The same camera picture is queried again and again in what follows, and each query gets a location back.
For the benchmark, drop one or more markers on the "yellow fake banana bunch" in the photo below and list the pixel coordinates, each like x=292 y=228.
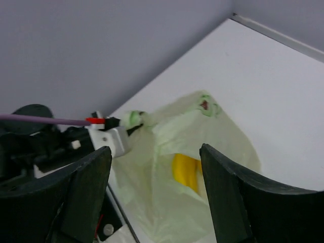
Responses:
x=188 y=172

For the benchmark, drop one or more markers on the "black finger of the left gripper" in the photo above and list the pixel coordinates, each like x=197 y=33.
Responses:
x=132 y=130

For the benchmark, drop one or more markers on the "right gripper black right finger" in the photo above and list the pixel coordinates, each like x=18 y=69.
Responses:
x=248 y=207

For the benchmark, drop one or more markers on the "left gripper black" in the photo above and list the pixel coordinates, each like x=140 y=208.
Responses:
x=28 y=144

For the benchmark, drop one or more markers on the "light green plastic bag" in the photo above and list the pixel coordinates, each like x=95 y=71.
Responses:
x=166 y=210

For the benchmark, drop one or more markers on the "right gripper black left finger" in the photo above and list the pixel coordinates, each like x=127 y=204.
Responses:
x=63 y=206

